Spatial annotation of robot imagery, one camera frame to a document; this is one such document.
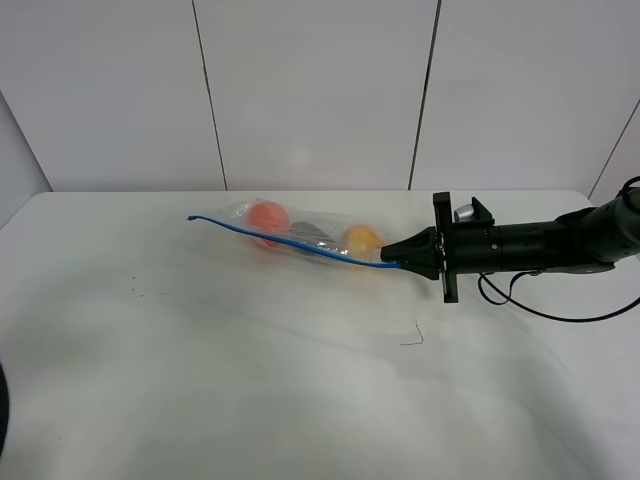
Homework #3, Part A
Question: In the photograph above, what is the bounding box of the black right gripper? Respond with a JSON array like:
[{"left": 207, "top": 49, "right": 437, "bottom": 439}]
[{"left": 380, "top": 192, "right": 495, "bottom": 303}]

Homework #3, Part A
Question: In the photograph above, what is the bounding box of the clear zip bag blue seal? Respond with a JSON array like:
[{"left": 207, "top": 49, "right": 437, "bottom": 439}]
[{"left": 187, "top": 198, "right": 400, "bottom": 270}]

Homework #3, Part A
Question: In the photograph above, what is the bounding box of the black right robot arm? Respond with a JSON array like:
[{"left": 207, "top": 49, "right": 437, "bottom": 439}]
[{"left": 380, "top": 177, "right": 639, "bottom": 303}]

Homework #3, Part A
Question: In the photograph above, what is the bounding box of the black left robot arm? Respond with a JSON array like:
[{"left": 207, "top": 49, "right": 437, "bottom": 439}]
[{"left": 0, "top": 366, "right": 10, "bottom": 454}]

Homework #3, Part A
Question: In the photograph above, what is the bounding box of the yellow lemon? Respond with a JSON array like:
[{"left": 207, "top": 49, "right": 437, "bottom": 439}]
[{"left": 340, "top": 224, "right": 384, "bottom": 268}]

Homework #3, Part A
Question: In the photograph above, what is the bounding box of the purple eggplant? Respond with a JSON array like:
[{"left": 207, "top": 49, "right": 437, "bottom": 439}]
[{"left": 288, "top": 221, "right": 347, "bottom": 255}]

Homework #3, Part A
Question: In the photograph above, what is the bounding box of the orange tomato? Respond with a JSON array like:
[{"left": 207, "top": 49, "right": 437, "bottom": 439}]
[{"left": 246, "top": 200, "right": 290, "bottom": 237}]

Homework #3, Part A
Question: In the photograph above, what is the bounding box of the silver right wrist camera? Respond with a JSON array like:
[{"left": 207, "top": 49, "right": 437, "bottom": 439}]
[{"left": 454, "top": 204, "right": 475, "bottom": 223}]

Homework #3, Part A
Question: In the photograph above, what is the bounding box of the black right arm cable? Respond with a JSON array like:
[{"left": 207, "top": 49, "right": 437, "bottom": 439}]
[{"left": 477, "top": 272, "right": 640, "bottom": 322}]

